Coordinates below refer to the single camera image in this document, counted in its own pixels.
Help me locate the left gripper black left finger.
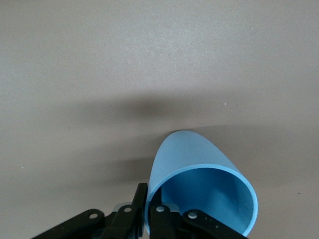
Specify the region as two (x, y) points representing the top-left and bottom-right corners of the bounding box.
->
(31, 183), (149, 239)

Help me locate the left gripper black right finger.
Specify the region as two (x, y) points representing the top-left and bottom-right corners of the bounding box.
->
(149, 186), (248, 239)

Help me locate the blue cup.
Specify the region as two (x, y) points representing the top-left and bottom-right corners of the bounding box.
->
(146, 129), (259, 237)

